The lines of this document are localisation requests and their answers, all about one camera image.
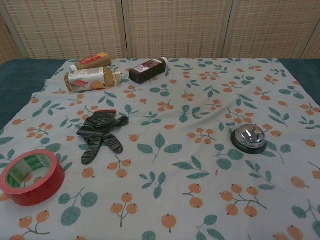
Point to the silver desk bell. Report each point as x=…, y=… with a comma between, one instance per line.
x=250, y=138

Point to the dark purple juice bottle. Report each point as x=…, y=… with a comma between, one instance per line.
x=147, y=70

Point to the floral orange fruit tablecloth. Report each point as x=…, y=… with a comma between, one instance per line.
x=175, y=175

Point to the grey striped knit glove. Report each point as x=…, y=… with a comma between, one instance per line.
x=100, y=130

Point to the clear yellow juice bottle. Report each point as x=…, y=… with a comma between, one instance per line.
x=85, y=80

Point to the brown drink bottle red label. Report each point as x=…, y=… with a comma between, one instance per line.
x=91, y=61

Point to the woven bamboo folding screen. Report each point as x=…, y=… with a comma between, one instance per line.
x=160, y=27

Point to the red adhesive tape roll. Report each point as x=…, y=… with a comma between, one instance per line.
x=37, y=192

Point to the teal table cover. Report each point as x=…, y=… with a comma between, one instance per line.
x=17, y=85

